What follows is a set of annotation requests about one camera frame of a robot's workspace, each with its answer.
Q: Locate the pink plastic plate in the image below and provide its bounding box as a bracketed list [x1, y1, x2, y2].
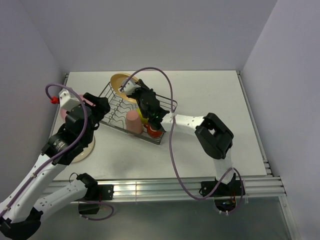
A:
[60, 94, 93, 121]

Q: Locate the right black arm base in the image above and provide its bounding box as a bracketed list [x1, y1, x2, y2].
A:
[209, 180, 246, 216]

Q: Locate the purple cable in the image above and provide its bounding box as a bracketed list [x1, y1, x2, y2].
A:
[0, 82, 115, 222]
[119, 66, 245, 215]

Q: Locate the aluminium front rail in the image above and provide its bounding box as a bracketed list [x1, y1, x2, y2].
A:
[24, 176, 287, 205]

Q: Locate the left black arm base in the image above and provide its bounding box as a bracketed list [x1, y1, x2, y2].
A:
[69, 172, 114, 217]

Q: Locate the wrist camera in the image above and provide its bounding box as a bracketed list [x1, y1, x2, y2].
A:
[118, 78, 140, 96]
[50, 90, 80, 112]

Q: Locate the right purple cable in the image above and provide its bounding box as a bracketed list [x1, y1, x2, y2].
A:
[119, 66, 245, 215]

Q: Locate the metal wire dish rack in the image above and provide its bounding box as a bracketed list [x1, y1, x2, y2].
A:
[99, 82, 164, 145]

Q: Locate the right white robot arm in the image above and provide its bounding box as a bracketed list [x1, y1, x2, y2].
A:
[121, 79, 235, 195]

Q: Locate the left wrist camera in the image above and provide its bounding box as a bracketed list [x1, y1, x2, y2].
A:
[50, 90, 80, 112]

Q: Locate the pink plastic cup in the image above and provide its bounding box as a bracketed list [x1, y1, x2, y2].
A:
[125, 110, 143, 134]

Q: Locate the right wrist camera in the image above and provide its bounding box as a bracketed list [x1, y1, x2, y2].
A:
[118, 78, 140, 96]

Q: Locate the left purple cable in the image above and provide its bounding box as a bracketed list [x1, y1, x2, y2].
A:
[0, 82, 115, 222]

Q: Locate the orange brown ceramic mug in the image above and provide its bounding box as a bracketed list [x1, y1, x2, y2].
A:
[143, 123, 163, 139]

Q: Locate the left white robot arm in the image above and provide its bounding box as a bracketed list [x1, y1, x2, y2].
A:
[0, 93, 111, 240]

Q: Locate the lime green bowl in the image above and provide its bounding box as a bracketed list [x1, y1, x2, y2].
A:
[136, 107, 149, 125]

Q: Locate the cream yellow floral plate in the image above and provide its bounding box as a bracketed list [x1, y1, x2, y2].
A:
[71, 136, 96, 164]

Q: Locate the orange plastic plate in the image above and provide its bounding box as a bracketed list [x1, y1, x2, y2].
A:
[110, 72, 137, 104]

